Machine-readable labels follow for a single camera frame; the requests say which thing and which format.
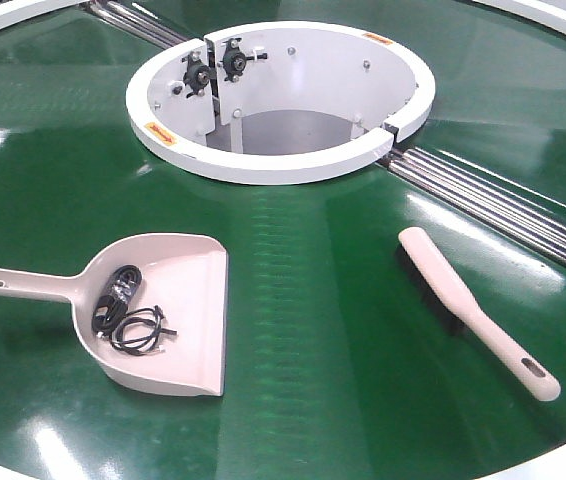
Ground steel rollers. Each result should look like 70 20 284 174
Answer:
82 1 189 49
377 147 566 267

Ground black bearing mount left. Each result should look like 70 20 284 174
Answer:
183 51 211 98

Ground white outer rim left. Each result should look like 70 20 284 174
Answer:
0 0 82 30

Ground black cable bundle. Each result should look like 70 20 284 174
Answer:
91 264 179 356

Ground green conveyor belt surface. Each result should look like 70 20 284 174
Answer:
0 7 566 479

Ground steel rollers right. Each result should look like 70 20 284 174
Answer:
377 147 566 267

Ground pink plastic dustpan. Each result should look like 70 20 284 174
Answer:
0 233 228 396

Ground black bearing mount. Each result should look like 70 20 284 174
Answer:
183 51 211 98
221 37 269 83

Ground steel rollers top left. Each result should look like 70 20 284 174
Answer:
82 1 189 49

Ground black bearing mount right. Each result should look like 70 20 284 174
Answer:
221 37 269 83

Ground white central ring housing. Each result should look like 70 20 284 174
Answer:
125 21 436 185

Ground pink hand brush black bristles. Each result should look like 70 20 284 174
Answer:
398 226 561 402

